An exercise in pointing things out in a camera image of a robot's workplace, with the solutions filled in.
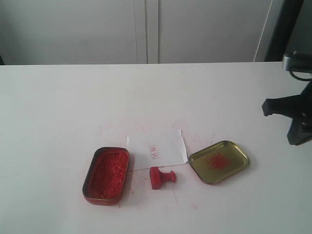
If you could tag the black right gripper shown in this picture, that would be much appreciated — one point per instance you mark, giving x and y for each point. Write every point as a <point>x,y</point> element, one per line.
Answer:
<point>299,109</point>

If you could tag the red plastic stamp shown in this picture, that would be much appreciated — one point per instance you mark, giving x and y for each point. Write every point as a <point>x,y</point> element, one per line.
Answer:
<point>157,178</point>

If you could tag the red ink pad tin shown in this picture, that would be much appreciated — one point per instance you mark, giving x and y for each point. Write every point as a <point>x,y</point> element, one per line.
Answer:
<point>106,177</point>

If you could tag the gold tin lid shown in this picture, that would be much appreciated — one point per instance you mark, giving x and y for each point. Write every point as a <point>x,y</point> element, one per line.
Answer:
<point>218,162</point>

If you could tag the white paper sheet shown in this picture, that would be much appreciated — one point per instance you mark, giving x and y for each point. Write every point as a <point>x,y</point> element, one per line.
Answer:
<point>159,149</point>

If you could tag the grey cabinet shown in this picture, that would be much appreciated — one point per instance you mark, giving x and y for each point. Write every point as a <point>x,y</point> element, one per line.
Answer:
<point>36,32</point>

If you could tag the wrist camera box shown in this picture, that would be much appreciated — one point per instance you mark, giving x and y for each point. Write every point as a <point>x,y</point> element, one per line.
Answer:
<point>297,62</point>

